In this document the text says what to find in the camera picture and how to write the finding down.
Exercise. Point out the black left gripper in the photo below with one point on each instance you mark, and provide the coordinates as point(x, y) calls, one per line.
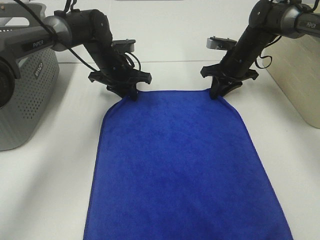
point(118, 79)

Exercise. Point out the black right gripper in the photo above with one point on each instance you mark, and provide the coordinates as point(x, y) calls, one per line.
point(224, 80)

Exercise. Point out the blue microfibre towel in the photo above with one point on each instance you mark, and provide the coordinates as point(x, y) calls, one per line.
point(177, 165)

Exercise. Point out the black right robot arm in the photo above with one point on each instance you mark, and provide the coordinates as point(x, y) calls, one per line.
point(268, 22)

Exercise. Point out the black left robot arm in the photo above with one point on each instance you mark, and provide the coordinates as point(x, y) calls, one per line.
point(63, 31)

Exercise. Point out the beige storage bin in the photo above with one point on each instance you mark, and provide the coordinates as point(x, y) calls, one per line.
point(295, 68)

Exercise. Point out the grey perforated plastic basket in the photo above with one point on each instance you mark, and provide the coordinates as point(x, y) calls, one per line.
point(28, 73)

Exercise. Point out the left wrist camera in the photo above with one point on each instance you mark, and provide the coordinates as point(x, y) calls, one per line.
point(124, 45)

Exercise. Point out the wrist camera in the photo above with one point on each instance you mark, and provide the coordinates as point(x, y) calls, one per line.
point(124, 45)
point(217, 43)

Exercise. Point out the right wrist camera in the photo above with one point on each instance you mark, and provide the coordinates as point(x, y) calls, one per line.
point(217, 43)

